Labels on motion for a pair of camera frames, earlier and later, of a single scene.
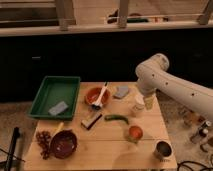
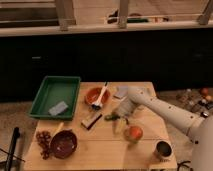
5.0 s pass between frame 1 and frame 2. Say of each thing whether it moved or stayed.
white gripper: moved
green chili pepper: stayed
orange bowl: stayed
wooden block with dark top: stayed
